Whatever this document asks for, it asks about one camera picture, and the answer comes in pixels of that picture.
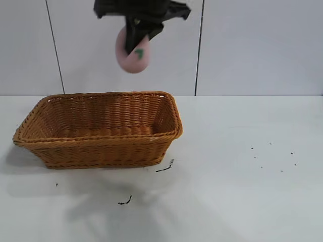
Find brown woven wicker basket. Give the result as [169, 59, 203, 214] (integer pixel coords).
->
[12, 91, 184, 170]

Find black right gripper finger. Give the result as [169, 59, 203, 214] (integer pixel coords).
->
[141, 23, 165, 43]
[124, 15, 143, 55]

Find pink toy peach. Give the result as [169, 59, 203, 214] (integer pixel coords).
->
[115, 26, 152, 74]

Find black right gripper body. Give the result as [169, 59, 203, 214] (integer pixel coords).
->
[93, 0, 191, 26]

